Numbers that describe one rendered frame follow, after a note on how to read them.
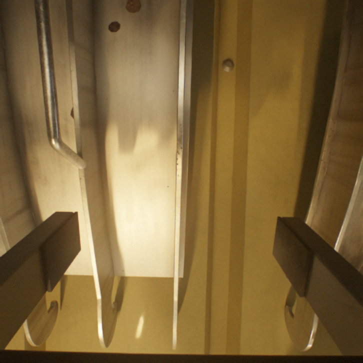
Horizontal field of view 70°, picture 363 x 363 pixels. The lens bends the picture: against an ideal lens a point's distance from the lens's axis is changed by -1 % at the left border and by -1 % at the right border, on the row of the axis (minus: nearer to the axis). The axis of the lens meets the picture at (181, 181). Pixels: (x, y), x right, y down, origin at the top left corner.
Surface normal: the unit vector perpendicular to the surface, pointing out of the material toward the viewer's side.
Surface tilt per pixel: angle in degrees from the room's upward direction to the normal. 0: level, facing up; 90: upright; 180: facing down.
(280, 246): 90
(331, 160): 90
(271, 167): 90
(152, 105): 75
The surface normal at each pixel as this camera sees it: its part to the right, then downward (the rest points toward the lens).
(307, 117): 0.01, 0.04
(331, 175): -1.00, -0.03
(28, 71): 0.00, 0.25
